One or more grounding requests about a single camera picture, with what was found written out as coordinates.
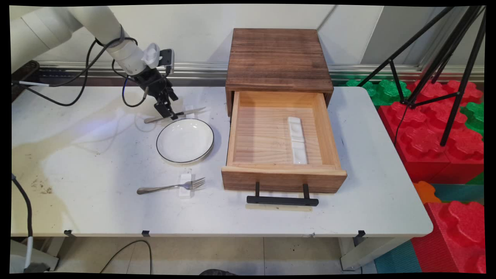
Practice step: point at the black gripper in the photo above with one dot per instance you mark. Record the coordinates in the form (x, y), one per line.
(153, 83)

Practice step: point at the silver serrated table knife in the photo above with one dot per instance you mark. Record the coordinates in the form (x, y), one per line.
(193, 111)

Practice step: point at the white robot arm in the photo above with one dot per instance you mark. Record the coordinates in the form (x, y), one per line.
(58, 23)

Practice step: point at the white plate with black rim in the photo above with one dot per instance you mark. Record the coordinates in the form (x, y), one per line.
(185, 140)

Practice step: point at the silver metal fork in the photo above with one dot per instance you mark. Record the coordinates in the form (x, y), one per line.
(155, 190)

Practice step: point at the dark wooden board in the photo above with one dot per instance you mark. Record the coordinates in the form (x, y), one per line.
(277, 58)

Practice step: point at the white table leg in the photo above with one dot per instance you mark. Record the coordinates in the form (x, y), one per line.
(38, 255)
(360, 252)

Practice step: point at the green foam block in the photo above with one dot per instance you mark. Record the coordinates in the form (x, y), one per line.
(383, 91)
(474, 116)

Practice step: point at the large red foam block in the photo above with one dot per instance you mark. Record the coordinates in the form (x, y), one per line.
(426, 143)

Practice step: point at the orange foam piece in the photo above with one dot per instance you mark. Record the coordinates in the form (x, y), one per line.
(425, 192)

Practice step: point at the red foam blocks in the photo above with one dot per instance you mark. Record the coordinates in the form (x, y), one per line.
(397, 257)

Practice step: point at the black tripod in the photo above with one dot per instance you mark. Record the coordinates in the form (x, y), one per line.
(461, 77)

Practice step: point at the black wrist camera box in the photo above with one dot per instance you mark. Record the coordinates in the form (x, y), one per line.
(166, 58)

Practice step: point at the aluminium wall rail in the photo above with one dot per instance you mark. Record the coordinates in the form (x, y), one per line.
(201, 66)

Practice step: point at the white ribbed camera mount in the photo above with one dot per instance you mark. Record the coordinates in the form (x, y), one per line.
(151, 54)

